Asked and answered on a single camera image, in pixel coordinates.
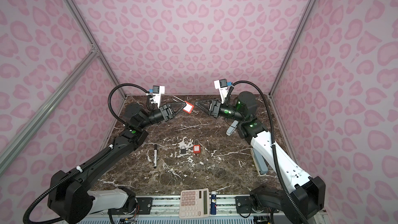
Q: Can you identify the aluminium front rail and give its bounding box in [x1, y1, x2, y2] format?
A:
[58, 193, 327, 222]

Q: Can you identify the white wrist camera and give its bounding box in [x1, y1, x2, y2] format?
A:
[214, 79, 232, 104]
[147, 86, 165, 111]

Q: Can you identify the blue grey stapler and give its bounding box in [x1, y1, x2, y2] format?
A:
[250, 148, 268, 177]

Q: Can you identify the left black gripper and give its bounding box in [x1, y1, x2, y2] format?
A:
[139, 102, 186, 132]

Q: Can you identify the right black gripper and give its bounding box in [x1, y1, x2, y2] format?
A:
[196, 99, 246, 122]

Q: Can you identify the red padlock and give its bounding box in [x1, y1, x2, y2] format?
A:
[172, 96, 194, 114]
[193, 141, 201, 154]

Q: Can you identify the blue white glue stick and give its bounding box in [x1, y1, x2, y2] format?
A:
[210, 191, 217, 215]

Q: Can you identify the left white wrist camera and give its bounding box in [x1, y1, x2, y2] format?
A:
[147, 86, 165, 111]

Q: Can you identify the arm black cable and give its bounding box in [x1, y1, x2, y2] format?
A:
[228, 80, 308, 224]
[22, 83, 154, 224]

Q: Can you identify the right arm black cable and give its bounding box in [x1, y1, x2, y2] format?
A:
[228, 80, 308, 224]

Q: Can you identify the light blue grey case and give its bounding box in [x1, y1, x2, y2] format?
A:
[226, 120, 238, 136]

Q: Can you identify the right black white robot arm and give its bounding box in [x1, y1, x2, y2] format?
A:
[195, 91, 325, 224]

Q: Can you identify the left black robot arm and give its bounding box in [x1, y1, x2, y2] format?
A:
[47, 102, 186, 224]

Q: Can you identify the black marker pen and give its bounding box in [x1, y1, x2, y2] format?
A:
[153, 144, 158, 169]

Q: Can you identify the small grey padlock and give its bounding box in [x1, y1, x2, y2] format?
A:
[180, 145, 187, 155]

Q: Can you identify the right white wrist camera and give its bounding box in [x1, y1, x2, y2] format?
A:
[214, 79, 232, 104]

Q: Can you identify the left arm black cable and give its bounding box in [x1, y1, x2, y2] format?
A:
[22, 83, 154, 224]

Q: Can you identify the pink white calculator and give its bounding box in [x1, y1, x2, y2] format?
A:
[179, 188, 210, 219]

